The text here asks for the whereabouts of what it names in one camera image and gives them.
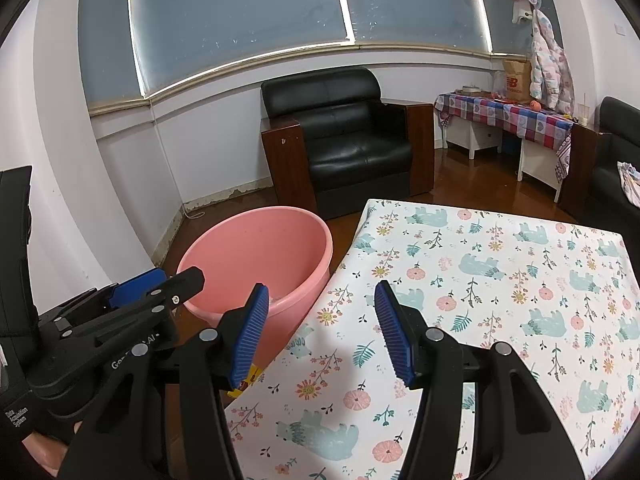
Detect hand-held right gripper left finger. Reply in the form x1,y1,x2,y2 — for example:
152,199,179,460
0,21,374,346
59,282,270,480

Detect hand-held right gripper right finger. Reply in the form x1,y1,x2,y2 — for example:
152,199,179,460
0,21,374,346
374,280,586,480

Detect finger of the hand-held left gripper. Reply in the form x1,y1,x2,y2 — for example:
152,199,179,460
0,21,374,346
75,267,168,311
27,266,206,397

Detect pink plastic bucket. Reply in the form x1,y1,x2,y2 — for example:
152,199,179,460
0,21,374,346
176,206,334,367

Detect person's left hand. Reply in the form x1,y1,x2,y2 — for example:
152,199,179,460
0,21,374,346
22,421,83,478

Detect floral bear print tablecloth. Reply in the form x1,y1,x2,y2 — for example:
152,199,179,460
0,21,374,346
222,199,636,480

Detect black leather armchair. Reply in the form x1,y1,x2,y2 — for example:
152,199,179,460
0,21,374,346
260,66,435,221
557,96,640,241

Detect checkered tablecloth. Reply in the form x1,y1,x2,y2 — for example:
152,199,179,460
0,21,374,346
434,91,576,153

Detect patterned white cloth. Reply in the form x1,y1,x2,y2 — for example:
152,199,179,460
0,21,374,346
617,161,640,208

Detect brown paper bag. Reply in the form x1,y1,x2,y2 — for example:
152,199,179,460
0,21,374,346
502,58,532,103

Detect large bay window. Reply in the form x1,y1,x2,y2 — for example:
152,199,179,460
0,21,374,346
77,0,558,113

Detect child's patterned puffer jacket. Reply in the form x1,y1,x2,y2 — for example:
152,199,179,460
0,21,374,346
529,7,575,111

